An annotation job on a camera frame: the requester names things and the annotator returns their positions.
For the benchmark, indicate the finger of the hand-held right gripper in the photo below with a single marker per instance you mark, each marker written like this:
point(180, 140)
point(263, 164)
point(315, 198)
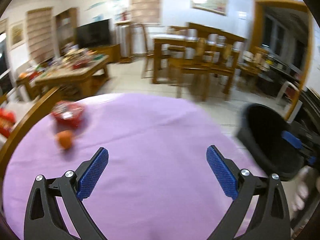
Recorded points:
point(312, 160)
point(292, 140)

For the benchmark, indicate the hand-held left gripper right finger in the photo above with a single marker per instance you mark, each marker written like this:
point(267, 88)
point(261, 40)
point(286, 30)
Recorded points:
point(221, 172)

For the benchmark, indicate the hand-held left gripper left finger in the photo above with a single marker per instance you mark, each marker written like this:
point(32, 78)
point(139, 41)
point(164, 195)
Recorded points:
point(93, 172)

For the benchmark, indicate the black trash bin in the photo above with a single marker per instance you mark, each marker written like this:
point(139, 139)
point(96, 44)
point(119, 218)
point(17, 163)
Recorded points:
point(267, 140)

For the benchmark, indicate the person's right hand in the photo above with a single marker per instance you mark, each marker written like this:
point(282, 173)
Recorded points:
point(301, 190)

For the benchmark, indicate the orange fruit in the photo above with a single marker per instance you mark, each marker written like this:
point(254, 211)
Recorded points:
point(65, 140)

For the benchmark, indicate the white stool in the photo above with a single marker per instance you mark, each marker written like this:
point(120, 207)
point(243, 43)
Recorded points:
point(282, 90)

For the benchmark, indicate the red snack bag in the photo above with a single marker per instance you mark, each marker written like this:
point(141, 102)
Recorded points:
point(68, 116)

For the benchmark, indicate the purple tablecloth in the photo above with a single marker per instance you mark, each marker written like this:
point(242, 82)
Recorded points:
point(150, 142)

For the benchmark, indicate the wooden dining chair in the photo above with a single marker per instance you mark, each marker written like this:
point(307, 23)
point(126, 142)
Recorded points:
point(252, 70)
point(150, 52)
point(190, 71)
point(222, 71)

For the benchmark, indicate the curved wooden chair back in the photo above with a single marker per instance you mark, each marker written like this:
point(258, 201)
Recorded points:
point(27, 122)

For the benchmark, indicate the wooden coffee table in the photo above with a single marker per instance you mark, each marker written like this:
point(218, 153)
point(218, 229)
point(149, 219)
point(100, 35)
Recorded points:
point(75, 77)

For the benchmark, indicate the red printed bag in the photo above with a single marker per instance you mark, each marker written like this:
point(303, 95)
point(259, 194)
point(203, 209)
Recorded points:
point(6, 122)

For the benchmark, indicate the wooden side table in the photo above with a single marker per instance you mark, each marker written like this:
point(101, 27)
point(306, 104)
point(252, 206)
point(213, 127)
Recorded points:
point(26, 85)

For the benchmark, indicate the clutter of snacks and boxes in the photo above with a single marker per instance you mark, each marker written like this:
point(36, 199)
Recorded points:
point(75, 60)

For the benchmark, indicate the wooden television stand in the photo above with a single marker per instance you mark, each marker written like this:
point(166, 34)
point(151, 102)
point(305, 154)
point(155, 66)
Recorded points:
point(107, 53)

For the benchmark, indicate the white wood-framed cabinet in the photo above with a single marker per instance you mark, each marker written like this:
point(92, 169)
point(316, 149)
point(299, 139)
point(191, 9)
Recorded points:
point(124, 42)

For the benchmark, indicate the black television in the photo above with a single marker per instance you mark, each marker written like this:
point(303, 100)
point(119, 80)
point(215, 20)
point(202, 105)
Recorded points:
point(93, 33)

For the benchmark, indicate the wooden dining table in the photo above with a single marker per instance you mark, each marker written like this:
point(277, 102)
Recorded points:
point(170, 41)

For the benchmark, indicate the wooden bookshelf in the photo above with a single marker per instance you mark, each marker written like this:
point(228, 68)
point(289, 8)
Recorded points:
point(65, 30)

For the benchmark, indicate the tall beige window blind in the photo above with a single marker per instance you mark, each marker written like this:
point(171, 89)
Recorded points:
point(40, 35)

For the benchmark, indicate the red fire extinguisher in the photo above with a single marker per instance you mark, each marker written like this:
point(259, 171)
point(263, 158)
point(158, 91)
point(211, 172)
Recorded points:
point(123, 15)

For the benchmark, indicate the short beige window blind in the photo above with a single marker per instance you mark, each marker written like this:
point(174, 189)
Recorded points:
point(145, 2)

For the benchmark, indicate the wooden door frame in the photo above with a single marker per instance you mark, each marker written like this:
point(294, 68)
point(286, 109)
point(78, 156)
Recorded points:
point(258, 30)

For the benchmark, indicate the white wall switch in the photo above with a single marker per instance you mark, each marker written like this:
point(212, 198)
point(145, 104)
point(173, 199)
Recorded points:
point(242, 15)

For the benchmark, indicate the small framed wall picture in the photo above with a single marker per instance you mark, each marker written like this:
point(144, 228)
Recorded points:
point(17, 34)

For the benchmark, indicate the wide framed wall picture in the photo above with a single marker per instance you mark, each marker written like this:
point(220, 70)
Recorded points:
point(209, 1)

